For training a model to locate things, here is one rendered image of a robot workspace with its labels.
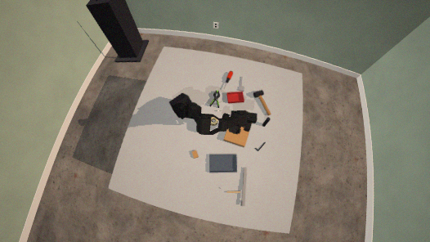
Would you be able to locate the light wooden board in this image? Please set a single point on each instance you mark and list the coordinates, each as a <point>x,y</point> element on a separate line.
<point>239,139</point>

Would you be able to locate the red-handled screwdriver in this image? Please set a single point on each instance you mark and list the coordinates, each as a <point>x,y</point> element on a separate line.
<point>229,77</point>

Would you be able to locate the red shallow tray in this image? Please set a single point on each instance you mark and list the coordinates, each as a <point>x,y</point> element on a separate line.
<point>235,97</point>

